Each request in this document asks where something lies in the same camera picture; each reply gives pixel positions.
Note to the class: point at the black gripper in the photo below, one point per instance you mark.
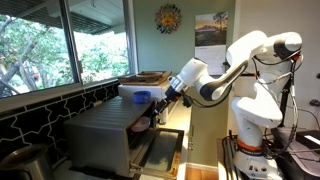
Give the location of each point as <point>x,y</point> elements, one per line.
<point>171,93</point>

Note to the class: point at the blue plastic bowl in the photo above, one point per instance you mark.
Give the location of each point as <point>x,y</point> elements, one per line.
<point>142,97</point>

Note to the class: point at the purple plastic bowl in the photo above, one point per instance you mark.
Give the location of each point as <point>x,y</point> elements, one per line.
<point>140,124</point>

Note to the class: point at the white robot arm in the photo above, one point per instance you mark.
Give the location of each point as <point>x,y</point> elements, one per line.
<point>253,100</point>

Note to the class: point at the white microwave oven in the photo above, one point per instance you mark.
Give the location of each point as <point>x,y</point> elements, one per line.
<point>146,93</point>

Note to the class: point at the dark wooden bowl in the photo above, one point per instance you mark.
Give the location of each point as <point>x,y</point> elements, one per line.
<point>149,74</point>

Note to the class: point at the light wooden tray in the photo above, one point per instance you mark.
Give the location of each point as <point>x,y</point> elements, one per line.
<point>143,80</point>

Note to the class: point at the black silver toaster oven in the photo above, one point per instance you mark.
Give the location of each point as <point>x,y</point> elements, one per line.
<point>106,136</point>

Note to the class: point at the white paper sheet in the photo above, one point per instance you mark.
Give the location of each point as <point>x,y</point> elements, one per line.
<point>210,43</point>

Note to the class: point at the black vertical pole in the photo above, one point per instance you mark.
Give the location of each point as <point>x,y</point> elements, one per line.
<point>285,96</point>

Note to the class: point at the metal pot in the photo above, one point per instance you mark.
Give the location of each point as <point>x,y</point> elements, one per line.
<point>25,163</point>

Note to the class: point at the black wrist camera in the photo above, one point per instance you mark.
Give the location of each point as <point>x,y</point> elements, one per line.
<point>186,100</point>

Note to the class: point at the white wall outlet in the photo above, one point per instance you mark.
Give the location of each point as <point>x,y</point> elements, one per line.
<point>97,103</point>

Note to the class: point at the colourful sun wall decoration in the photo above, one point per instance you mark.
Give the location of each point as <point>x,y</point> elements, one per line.
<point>168,18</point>

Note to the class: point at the grey window frame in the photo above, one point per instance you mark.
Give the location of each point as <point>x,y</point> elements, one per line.
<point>71,46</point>

